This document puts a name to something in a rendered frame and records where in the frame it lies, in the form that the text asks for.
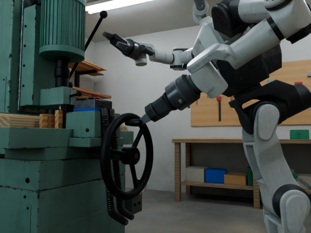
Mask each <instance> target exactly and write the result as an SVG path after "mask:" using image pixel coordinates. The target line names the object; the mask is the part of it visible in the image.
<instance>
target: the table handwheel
mask: <svg viewBox="0 0 311 233"><path fill-rule="evenodd" d="M131 119H140V117H139V116H138V115H136V114H133V113H124V114H121V115H119V116H118V117H116V118H115V119H114V120H113V121H112V122H111V123H110V125H109V126H108V128H107V130H106V132H105V134H104V137H103V140H102V144H101V149H90V150H89V151H88V157H89V159H99V160H100V170H101V175H102V178H103V181H104V183H105V186H106V187H107V189H108V190H109V192H110V193H111V194H112V195H113V196H114V197H116V198H117V199H120V200H130V199H133V198H135V197H136V196H138V195H139V194H140V193H141V192H142V190H143V189H144V188H145V186H146V184H147V182H148V180H149V177H150V174H151V170H152V165H153V156H154V152H153V142H152V137H151V134H150V131H149V128H148V126H147V125H146V124H144V125H141V126H139V128H140V130H139V132H138V134H137V137H136V139H135V140H134V142H133V144H132V146H131V147H123V148H122V150H114V149H110V148H111V143H112V139H113V137H114V135H115V132H116V131H117V129H118V128H119V126H120V125H121V124H123V123H124V122H125V121H127V120H131ZM142 134H143V136H144V140H145V145H146V162H145V168H144V171H143V174H142V177H141V179H140V181H139V182H138V181H137V176H136V170H135V165H136V164H137V163H138V161H139V160H140V152H139V150H138V148H137V145H138V143H139V141H140V138H141V136H142ZM110 157H111V158H110ZM109 158H110V159H111V160H120V161H121V162H122V163H123V164H125V165H129V166H130V170H131V175H132V180H133V185H134V188H133V189H132V190H130V191H122V190H121V189H119V188H118V187H117V185H116V184H115V182H114V180H113V178H112V174H111V170H110V160H109Z"/></svg>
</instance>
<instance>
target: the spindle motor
mask: <svg viewBox="0 0 311 233"><path fill-rule="evenodd" d="M85 21H86V0H41V22H40V49H39V55H40V57H42V58H44V59H46V60H49V61H53V62H56V61H55V57H57V56H63V57H67V58H69V59H70V62H69V63H77V62H81V61H84V60H85Z"/></svg>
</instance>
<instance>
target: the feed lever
mask: <svg viewBox="0 0 311 233"><path fill-rule="evenodd" d="M107 15H108V14H107V12H106V11H105V10H102V11H100V18H99V20H98V22H97V24H96V26H95V28H94V30H93V31H92V33H91V35H90V37H89V39H88V41H87V42H86V44H85V51H86V49H87V47H88V45H89V44H90V42H91V40H92V38H93V36H94V35H95V33H96V31H97V29H98V27H99V25H100V23H101V21H102V20H103V19H104V18H106V17H107ZM78 64H79V62H77V63H75V64H74V66H73V68H72V70H71V72H70V77H69V80H68V87H70V88H73V84H72V82H71V81H70V78H71V76H72V74H73V73H74V71H75V69H76V67H77V65H78Z"/></svg>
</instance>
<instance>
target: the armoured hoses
mask: <svg viewBox="0 0 311 233"><path fill-rule="evenodd" d="M100 111H101V122H102V123H101V124H102V125H101V126H102V127H101V128H102V139H103V137H104V134H105V132H106V130H107V128H108V117H107V116H108V114H109V124H110V123H111V122H112V121H113V120H114V119H115V110H114V109H107V108H100ZM116 135H117V134H116V132H115V135H114V137H113V139H112V143H111V149H114V150H118V147H117V146H118V145H117V138H116V137H117V136H116ZM110 158H111V157H110ZM110 158H109V160H111V159H110ZM112 161H113V173H114V182H115V184H116V185H117V187H118V188H119V189H121V190H122V188H121V187H122V186H121V176H120V167H119V160H112ZM110 170H112V169H111V161H110ZM111 172H112V171H111ZM106 196H107V197H106V198H107V199H106V200H107V201H106V202H107V210H108V214H109V216H110V217H111V218H113V219H114V220H116V221H117V222H119V223H121V224H122V225H124V226H126V225H127V224H128V220H127V219H126V218H128V219H129V220H133V219H134V214H132V213H131V212H130V211H128V210H127V209H125V208H124V206H123V201H122V200H120V199H117V198H116V205H117V210H118V212H119V213H117V212H116V211H115V208H114V202H113V201H114V198H113V197H114V196H113V195H112V194H111V193H110V192H109V190H108V189H107V187H106ZM122 215H123V216H124V217H126V218H124V217H123V216H122Z"/></svg>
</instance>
